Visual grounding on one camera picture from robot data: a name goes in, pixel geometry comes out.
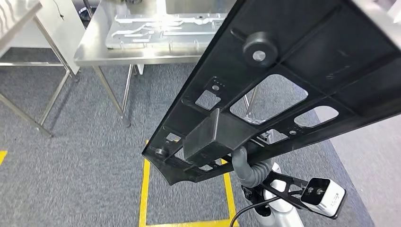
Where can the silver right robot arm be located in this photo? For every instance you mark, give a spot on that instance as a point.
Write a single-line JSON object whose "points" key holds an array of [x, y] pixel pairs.
{"points": [[282, 216]]}

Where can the black plastic plate part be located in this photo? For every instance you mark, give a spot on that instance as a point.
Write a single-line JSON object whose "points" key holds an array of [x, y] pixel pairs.
{"points": [[313, 37]]}

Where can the yellow floor tape square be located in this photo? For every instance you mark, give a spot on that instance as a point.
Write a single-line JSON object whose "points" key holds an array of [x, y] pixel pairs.
{"points": [[2, 156], [144, 194]]}

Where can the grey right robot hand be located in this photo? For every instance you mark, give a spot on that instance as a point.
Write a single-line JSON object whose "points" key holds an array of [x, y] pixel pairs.
{"points": [[241, 169]]}

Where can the black pole with round base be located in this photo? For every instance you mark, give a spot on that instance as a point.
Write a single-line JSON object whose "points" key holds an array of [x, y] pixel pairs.
{"points": [[84, 14]]}

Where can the pale wrist camera on bracket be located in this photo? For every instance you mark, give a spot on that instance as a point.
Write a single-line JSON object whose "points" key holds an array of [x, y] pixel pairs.
{"points": [[325, 195]]}

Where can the stainless steel side table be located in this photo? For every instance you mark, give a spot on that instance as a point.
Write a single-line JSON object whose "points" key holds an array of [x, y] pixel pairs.
{"points": [[15, 15]]}

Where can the grey laptop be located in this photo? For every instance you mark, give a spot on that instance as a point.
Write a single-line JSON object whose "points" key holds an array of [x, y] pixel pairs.
{"points": [[194, 6]]}

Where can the stainless steel workbench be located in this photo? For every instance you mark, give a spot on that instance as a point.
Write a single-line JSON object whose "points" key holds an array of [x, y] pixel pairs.
{"points": [[94, 53]]}

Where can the aluminium fixture plate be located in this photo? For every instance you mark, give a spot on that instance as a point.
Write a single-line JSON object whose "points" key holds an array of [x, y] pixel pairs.
{"points": [[141, 39]]}

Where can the white cabinet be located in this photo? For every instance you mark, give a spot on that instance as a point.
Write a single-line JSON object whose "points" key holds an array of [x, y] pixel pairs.
{"points": [[62, 37]]}

